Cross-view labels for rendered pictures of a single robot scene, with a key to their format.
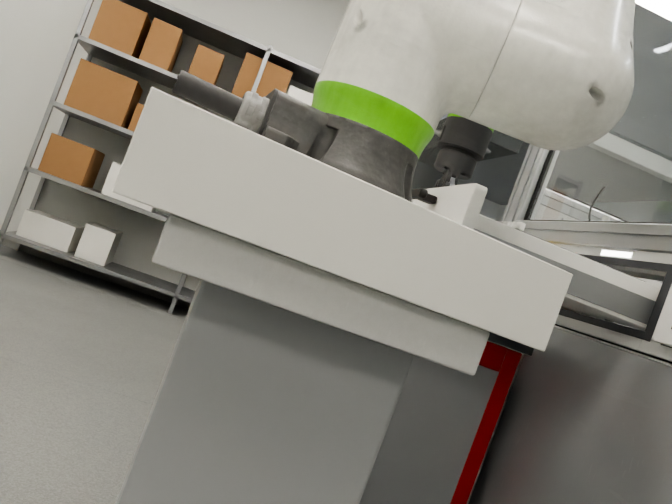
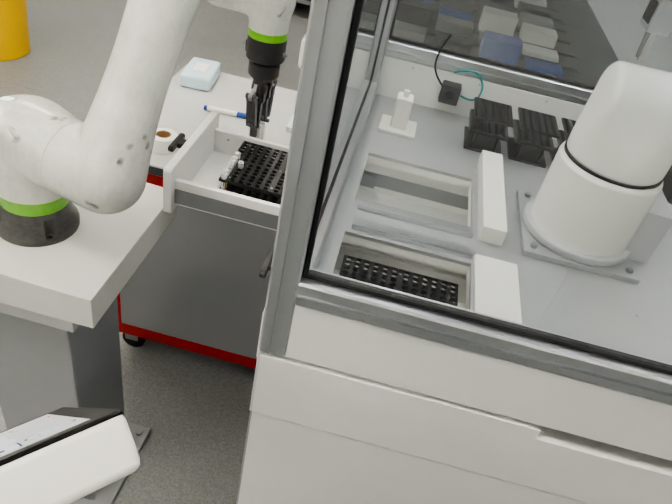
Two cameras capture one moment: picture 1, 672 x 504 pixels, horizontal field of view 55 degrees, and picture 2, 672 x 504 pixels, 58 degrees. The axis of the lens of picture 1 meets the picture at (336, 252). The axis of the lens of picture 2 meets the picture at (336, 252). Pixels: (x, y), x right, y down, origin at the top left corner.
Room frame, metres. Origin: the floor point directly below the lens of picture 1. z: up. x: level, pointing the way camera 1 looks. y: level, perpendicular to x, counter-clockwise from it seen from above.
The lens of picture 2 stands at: (-0.05, -0.74, 1.62)
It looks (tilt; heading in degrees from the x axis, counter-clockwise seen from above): 38 degrees down; 13
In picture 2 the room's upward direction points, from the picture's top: 13 degrees clockwise
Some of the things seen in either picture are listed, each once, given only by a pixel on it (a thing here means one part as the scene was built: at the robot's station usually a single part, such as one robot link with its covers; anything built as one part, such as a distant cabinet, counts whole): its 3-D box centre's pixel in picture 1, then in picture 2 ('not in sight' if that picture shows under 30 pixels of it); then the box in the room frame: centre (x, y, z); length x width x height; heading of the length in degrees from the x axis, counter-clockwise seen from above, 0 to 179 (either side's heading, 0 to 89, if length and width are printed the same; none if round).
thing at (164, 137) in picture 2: not in sight; (163, 141); (1.13, 0.06, 0.78); 0.07 x 0.07 x 0.04
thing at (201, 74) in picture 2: not in sight; (200, 73); (1.55, 0.20, 0.78); 0.15 x 0.10 x 0.04; 16
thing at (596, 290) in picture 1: (547, 275); (282, 185); (1.02, -0.33, 0.86); 0.40 x 0.26 x 0.06; 101
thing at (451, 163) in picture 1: (450, 177); (262, 77); (1.23, -0.15, 0.99); 0.08 x 0.07 x 0.09; 1
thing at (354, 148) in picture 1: (302, 142); (6, 202); (0.64, 0.07, 0.87); 0.26 x 0.15 x 0.06; 107
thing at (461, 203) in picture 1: (431, 223); (193, 159); (0.98, -0.12, 0.87); 0.29 x 0.02 x 0.11; 11
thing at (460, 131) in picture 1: (461, 140); (264, 47); (1.23, -0.15, 1.07); 0.12 x 0.09 x 0.06; 91
